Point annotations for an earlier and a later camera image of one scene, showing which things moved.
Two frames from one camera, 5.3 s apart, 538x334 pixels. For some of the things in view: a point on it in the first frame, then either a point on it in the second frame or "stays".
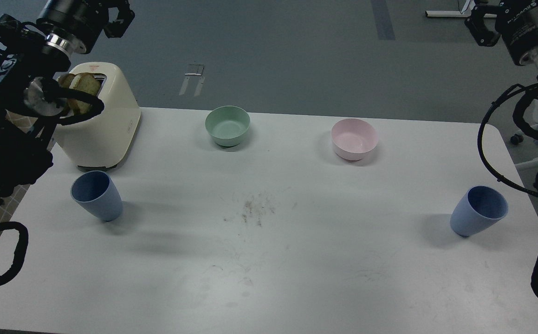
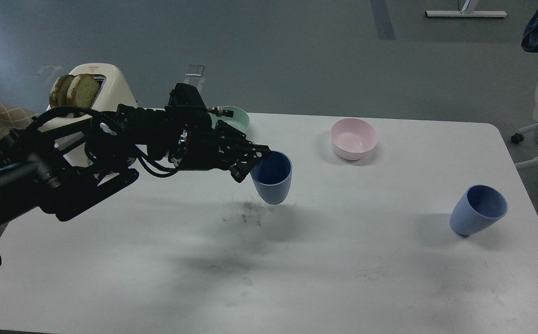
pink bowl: [353, 138] stays
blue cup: [478, 208] stays
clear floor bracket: [195, 70] stays
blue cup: [93, 190] → [272, 176]
